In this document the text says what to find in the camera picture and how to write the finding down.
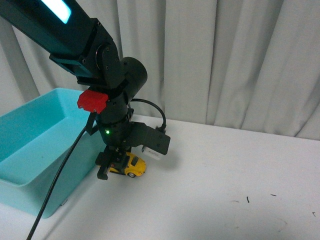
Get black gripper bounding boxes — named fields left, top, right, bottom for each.
left=95, top=123, right=131, bottom=180

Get yellow beetle toy car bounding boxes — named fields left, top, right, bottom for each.
left=109, top=152, right=147, bottom=178

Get red clip block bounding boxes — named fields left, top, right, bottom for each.
left=77, top=89, right=109, bottom=114

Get turquoise plastic storage bin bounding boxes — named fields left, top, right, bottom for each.
left=0, top=88, right=105, bottom=218

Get grey pleated curtain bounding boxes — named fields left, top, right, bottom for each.
left=0, top=0, right=320, bottom=140

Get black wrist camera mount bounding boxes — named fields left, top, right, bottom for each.
left=130, top=122, right=171, bottom=161

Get black cable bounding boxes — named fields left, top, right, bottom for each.
left=26, top=98, right=168, bottom=240

